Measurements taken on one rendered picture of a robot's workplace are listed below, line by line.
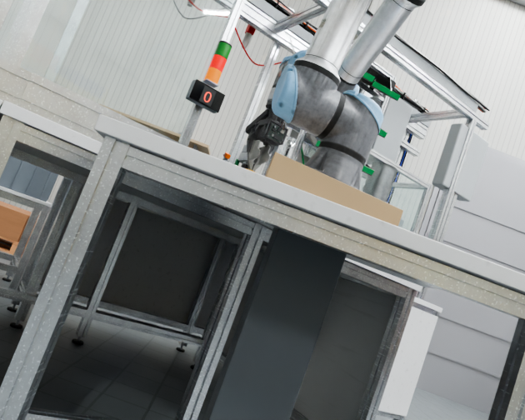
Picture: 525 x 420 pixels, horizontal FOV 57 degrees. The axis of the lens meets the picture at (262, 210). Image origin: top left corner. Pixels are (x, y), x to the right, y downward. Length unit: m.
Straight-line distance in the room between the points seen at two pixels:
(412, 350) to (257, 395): 2.16
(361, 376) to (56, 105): 1.46
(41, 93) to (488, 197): 5.98
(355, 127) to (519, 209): 5.89
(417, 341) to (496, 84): 4.67
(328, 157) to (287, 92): 0.17
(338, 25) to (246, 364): 0.77
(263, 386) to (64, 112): 0.82
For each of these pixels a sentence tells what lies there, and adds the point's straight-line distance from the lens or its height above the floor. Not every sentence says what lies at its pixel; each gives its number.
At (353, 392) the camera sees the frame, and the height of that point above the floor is 0.38.
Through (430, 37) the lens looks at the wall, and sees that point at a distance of 7.05.
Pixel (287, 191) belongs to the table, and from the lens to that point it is 0.84.
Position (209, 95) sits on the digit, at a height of 1.21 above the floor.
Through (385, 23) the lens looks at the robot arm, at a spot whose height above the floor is 1.39.
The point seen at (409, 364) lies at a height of 0.47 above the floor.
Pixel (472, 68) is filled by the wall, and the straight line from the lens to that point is 7.12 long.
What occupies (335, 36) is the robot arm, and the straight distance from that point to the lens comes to 1.16.
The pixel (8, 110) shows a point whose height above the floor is 0.84.
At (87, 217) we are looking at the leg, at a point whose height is 0.69.
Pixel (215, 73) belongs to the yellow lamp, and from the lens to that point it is 1.79.
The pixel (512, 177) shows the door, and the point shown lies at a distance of 6.95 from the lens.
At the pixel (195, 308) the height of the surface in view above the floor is 0.30.
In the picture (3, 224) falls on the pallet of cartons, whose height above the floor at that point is 0.24.
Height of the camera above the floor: 0.71
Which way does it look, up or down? 6 degrees up
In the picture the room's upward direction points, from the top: 20 degrees clockwise
